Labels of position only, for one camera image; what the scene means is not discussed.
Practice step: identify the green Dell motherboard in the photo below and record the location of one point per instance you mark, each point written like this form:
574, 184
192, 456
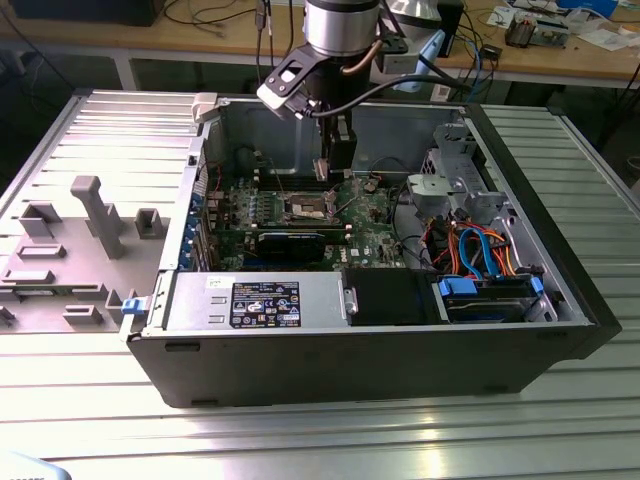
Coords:
370, 220

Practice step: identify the CPU socket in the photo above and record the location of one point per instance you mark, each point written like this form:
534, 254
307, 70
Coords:
305, 206

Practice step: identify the small black adapter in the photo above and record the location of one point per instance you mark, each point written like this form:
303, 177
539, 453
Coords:
491, 52

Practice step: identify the grey power supply unit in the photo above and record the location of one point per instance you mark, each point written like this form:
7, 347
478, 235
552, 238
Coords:
200, 300

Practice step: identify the black computer box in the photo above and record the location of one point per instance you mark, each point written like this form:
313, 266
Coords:
85, 12

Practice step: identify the black graphics card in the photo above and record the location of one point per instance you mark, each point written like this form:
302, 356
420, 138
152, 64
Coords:
290, 245

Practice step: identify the black PC case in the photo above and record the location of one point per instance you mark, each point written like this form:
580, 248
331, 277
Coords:
350, 365

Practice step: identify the black and white wrist camera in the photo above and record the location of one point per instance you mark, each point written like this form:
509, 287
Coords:
280, 87

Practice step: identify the white rounded device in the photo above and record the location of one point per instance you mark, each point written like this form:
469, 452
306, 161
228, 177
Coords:
25, 470

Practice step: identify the wooden desk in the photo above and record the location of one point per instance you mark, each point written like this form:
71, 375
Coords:
200, 45

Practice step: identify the white paper sheets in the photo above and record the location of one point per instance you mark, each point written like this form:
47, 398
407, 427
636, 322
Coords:
605, 39

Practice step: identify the grey parts rack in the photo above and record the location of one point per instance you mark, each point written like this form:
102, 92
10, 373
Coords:
60, 280

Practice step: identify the perforated metal drive cage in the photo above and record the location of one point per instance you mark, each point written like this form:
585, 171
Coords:
470, 165

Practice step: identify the blue box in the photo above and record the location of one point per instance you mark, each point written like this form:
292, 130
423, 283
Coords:
590, 6

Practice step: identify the blue plastic latch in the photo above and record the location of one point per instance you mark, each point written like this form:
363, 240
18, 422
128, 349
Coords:
131, 306

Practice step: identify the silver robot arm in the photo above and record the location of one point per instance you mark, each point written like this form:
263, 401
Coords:
340, 30

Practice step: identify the thin metal locking lever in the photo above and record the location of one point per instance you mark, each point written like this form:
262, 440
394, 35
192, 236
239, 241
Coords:
277, 177

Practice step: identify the round silver coin battery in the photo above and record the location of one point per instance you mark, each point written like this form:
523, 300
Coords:
369, 186

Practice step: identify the grey electronic device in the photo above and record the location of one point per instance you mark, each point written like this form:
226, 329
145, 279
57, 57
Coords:
537, 32

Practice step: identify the grey metal bracket plate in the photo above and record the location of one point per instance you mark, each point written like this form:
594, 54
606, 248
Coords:
430, 192

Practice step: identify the black upright device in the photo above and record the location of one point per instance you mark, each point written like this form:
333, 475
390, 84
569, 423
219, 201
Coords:
455, 25

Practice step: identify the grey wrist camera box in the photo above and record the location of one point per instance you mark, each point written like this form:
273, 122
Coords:
400, 61

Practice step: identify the hard disk in blue carrier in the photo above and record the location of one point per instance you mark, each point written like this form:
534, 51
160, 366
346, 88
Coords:
480, 305

